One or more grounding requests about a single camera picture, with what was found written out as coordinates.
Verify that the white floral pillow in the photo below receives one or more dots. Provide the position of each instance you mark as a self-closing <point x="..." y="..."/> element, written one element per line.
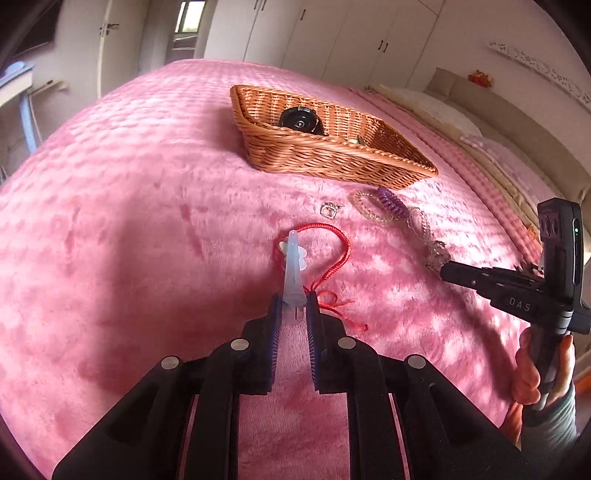
<point x="429" y="108"/>

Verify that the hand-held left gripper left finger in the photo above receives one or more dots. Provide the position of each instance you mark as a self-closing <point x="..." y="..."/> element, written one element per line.
<point x="275" y="344"/>

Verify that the purple patterned pillow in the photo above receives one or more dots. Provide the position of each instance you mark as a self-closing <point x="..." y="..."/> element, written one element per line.
<point x="508" y="164"/>

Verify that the white door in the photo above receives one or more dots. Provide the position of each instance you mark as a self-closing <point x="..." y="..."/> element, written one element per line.
<point x="124" y="46"/>

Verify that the beige upholstered headboard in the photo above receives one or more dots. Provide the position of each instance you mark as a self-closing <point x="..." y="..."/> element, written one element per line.
<point x="531" y="120"/>

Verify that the small dark metal clip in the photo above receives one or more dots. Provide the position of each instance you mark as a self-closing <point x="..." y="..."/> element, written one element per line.
<point x="360" y="140"/>

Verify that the window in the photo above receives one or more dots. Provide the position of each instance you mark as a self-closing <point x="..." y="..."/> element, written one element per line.
<point x="187" y="18"/>

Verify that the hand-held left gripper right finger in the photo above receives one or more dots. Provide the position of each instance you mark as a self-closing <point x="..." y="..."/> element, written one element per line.
<point x="313" y="344"/>

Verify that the white wardrobe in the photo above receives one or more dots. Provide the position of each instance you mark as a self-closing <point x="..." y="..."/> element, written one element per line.
<point x="323" y="32"/>

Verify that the white and blue desk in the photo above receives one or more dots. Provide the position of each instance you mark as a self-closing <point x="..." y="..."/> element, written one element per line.
<point x="16" y="83"/>

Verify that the person's right hand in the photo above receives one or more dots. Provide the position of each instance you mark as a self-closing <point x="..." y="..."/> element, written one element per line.
<point x="526" y="369"/>

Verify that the person's right forearm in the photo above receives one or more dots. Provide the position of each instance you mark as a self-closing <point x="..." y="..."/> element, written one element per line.
<point x="556" y="427"/>

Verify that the white lace wall shelf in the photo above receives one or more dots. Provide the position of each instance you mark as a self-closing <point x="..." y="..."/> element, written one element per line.
<point x="540" y="68"/>

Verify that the small white wall shelf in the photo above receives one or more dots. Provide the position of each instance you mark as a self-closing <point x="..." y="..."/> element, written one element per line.
<point x="46" y="86"/>

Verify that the woven wicker basket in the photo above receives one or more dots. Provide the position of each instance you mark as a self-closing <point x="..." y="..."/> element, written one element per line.
<point x="323" y="157"/>

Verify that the black round box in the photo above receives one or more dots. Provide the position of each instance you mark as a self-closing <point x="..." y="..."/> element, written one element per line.
<point x="299" y="121"/>

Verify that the translucent plastic hair clip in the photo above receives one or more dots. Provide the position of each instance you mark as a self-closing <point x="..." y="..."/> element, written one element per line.
<point x="293" y="277"/>

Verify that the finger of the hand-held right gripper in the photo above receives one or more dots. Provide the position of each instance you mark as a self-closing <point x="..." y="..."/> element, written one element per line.
<point x="464" y="277"/>

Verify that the pink plush blanket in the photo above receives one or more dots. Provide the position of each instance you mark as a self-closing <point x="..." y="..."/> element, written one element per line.
<point x="138" y="230"/>

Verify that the black television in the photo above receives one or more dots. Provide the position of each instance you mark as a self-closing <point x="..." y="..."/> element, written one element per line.
<point x="37" y="23"/>

